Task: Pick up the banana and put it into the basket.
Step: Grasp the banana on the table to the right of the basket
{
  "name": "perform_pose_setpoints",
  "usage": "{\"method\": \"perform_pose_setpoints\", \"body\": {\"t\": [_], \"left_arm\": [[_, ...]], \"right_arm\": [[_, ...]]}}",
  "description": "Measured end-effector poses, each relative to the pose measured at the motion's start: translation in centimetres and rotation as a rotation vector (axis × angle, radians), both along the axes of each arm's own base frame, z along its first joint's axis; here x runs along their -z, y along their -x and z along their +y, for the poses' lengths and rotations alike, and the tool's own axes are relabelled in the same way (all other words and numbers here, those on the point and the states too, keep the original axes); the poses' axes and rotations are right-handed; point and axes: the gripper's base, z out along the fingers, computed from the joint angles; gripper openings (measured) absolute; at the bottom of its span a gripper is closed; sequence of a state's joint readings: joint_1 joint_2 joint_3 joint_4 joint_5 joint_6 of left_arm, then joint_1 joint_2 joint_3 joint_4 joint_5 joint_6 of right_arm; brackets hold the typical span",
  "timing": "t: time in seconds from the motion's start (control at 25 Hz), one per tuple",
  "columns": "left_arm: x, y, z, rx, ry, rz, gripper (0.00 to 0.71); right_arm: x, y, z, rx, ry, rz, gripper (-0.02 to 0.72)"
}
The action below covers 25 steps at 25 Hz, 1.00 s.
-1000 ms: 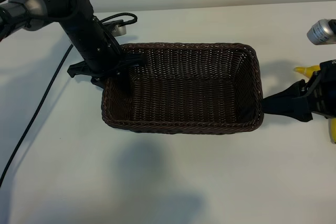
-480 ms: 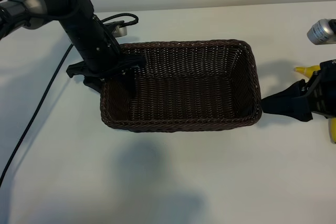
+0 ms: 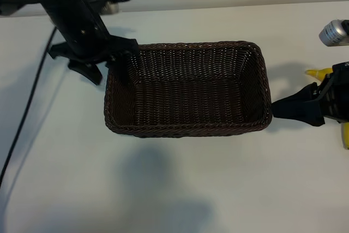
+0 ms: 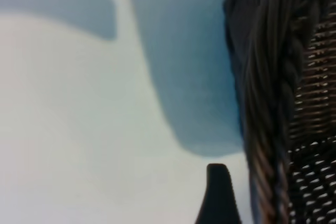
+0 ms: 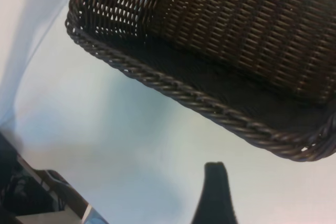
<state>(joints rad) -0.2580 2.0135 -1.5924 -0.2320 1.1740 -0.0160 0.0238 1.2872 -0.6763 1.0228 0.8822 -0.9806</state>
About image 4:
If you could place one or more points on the dark brown wicker basket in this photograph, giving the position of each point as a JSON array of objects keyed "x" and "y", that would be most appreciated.
[{"x": 262, "y": 77}]

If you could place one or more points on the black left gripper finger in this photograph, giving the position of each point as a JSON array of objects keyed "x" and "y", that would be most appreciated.
[{"x": 218, "y": 197}]

